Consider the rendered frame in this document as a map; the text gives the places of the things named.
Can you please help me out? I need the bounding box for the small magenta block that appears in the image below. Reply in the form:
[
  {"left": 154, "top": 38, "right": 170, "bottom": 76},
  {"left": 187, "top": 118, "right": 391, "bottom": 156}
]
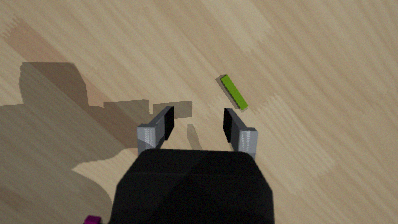
[{"left": 84, "top": 215, "right": 101, "bottom": 224}]

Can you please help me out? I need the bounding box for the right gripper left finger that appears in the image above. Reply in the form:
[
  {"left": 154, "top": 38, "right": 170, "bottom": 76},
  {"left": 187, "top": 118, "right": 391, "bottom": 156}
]
[{"left": 136, "top": 106, "right": 174, "bottom": 156}]

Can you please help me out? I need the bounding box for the lime green rod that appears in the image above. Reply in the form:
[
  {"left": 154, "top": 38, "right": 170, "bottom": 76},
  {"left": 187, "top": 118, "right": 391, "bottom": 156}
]
[{"left": 220, "top": 74, "right": 248, "bottom": 110}]

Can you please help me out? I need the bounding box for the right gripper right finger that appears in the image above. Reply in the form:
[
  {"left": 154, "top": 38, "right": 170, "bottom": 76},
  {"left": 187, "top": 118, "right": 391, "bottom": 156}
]
[{"left": 223, "top": 108, "right": 258, "bottom": 161}]

